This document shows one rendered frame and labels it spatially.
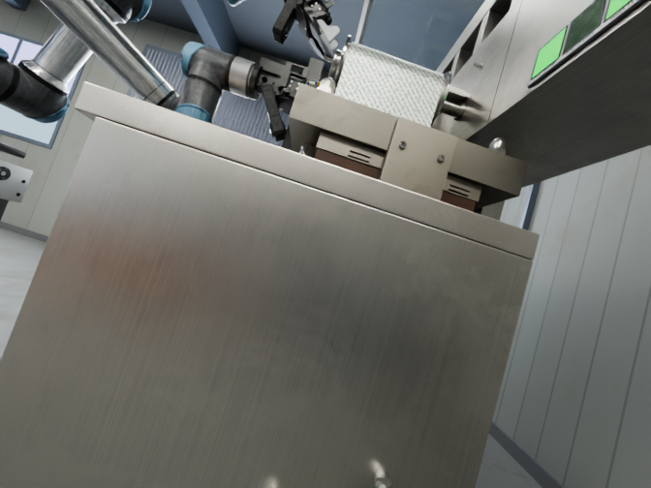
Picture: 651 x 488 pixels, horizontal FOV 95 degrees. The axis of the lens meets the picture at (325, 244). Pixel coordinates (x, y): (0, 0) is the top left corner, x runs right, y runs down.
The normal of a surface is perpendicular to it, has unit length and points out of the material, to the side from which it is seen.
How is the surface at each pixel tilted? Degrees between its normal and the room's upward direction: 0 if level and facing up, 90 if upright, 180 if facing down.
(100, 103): 90
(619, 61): 180
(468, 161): 90
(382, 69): 90
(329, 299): 90
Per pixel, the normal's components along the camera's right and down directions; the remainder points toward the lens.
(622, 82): -0.30, 0.95
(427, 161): 0.07, -0.06
